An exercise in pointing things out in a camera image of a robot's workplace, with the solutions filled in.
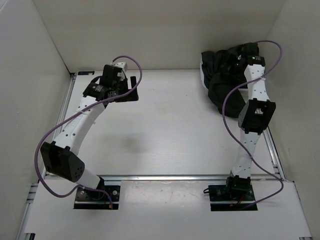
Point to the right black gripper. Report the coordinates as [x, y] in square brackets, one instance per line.
[232, 60]

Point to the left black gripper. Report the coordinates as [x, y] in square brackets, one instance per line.
[131, 96]

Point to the black trousers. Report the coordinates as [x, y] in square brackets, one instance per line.
[217, 82]

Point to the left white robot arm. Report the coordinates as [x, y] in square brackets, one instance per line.
[60, 157]

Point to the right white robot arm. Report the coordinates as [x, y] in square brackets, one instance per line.
[252, 121]

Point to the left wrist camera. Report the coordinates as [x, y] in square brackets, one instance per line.
[113, 73]

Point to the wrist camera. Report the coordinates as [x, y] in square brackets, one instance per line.
[249, 49]
[113, 73]

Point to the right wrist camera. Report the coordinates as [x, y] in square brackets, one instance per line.
[249, 49]

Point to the black corner bracket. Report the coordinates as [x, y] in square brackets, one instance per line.
[86, 73]

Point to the left aluminium frame rail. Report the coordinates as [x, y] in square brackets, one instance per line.
[52, 131]

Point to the aluminium frame rail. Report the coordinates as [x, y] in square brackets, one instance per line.
[276, 162]
[52, 131]

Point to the right aluminium frame rail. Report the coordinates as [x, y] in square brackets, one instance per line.
[276, 162]

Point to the front aluminium rail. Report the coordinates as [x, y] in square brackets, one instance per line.
[174, 177]

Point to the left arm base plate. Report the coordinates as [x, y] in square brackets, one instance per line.
[96, 200]

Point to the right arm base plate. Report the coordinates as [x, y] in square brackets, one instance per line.
[222, 201]

